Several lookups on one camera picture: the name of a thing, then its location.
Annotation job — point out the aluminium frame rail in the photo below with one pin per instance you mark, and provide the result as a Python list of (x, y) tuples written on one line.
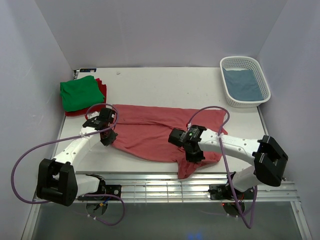
[(167, 188)]

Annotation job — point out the pink red t shirt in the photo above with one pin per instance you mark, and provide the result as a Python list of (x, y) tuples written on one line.
[(143, 131)]

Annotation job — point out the white plastic basket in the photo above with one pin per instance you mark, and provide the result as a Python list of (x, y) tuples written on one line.
[(244, 63)]

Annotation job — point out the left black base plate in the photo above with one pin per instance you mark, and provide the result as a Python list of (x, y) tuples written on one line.
[(111, 189)]

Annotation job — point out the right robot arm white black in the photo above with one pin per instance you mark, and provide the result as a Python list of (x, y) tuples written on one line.
[(266, 158)]

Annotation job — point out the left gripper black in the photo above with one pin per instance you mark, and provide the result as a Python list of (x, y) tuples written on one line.
[(108, 137)]

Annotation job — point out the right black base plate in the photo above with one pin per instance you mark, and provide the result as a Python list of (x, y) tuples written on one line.
[(224, 192)]

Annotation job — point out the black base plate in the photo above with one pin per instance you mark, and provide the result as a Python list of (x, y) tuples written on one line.
[(224, 192), (111, 189)]

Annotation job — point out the blue label sticker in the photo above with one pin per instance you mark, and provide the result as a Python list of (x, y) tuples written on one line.
[(87, 70)]

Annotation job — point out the folded red t shirt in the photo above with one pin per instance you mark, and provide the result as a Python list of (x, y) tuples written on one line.
[(93, 108)]

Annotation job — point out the blue t shirt in basket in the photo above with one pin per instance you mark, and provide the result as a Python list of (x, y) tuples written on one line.
[(242, 85)]

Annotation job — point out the folded green t shirt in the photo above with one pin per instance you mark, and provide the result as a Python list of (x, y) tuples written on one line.
[(80, 93)]

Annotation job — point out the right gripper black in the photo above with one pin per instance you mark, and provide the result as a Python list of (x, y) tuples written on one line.
[(194, 155)]

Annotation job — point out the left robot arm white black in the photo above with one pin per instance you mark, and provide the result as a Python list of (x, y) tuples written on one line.
[(57, 181)]

